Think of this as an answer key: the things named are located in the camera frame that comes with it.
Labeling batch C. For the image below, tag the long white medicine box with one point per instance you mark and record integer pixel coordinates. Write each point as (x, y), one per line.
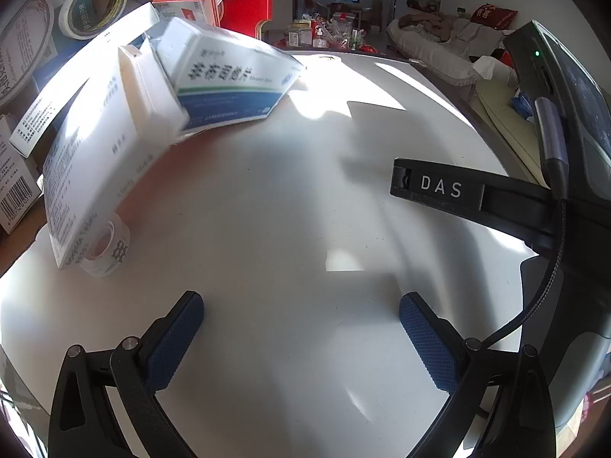
(52, 90)

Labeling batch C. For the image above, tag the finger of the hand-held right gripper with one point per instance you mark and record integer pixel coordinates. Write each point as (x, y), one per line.
(506, 205)

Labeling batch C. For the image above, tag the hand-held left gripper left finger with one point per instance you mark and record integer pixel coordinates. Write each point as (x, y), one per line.
(172, 338)

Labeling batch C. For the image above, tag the red cushion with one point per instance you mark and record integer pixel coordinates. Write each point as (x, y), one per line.
(494, 15)

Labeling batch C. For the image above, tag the round white printed container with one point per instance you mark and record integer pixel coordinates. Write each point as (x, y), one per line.
(19, 43)

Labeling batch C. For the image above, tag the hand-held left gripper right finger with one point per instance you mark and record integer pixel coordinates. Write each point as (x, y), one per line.
(427, 343)

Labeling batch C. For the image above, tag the white medicine box blue stripe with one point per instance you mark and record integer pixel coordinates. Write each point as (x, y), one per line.
(224, 71)

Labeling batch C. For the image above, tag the cluster of bottles and packets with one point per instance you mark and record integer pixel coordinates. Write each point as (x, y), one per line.
(329, 28)

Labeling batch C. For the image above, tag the white box large barcode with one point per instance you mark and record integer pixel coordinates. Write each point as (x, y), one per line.
(14, 181)

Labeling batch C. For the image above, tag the large white medicine box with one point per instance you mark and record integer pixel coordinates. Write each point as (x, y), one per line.
(95, 162)

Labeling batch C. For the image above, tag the cream tape roll printed core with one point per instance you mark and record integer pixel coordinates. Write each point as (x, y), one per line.
(93, 7)

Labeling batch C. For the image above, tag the dining table with chairs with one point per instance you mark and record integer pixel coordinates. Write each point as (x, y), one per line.
(363, 12)

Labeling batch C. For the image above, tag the blue clothes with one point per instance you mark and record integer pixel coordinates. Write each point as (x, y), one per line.
(522, 105)

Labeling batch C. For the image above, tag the grey covered sofa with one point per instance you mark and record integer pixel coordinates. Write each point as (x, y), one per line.
(429, 43)

